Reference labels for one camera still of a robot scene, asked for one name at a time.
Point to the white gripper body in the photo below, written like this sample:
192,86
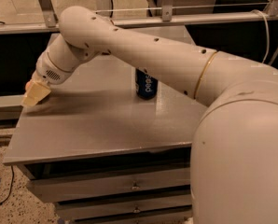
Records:
48,69

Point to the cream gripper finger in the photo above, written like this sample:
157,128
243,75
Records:
35,94

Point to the orange fruit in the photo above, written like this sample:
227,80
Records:
27,85

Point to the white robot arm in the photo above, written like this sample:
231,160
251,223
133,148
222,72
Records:
234,155

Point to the blue pepsi can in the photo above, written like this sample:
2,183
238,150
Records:
146,86

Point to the grey drawer cabinet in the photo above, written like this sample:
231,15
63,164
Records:
102,155

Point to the grey metal rail frame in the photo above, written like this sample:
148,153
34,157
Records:
36,16

